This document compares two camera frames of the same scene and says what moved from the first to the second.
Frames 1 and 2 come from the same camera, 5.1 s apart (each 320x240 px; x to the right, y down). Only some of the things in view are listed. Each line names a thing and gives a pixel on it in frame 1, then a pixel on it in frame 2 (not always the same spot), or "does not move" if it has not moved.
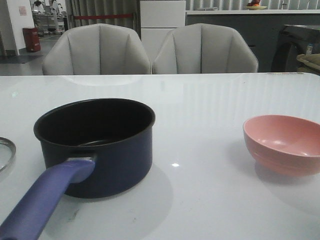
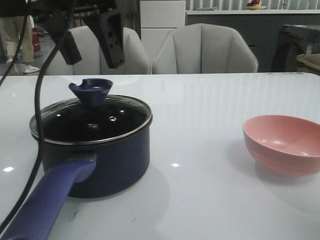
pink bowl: (283, 145) does not move
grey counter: (260, 28) does not move
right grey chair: (203, 48) does not move
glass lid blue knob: (12, 154) → (92, 116)
